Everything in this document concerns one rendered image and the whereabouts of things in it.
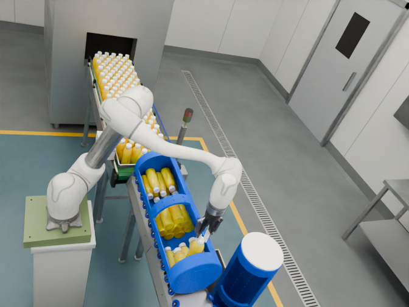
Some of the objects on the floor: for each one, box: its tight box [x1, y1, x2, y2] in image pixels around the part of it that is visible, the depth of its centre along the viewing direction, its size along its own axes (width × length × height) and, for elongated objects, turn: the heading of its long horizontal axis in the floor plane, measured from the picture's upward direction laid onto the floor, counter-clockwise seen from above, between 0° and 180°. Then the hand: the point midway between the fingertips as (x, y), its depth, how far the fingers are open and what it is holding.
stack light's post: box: [175, 125, 187, 161], centre depth 321 cm, size 4×4×110 cm
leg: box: [135, 236, 144, 261], centre depth 292 cm, size 6×6×63 cm
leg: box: [118, 210, 136, 263], centre depth 286 cm, size 6×6×63 cm
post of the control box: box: [92, 160, 107, 231], centre depth 283 cm, size 4×4×100 cm
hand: (202, 236), depth 179 cm, fingers closed on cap, 4 cm apart
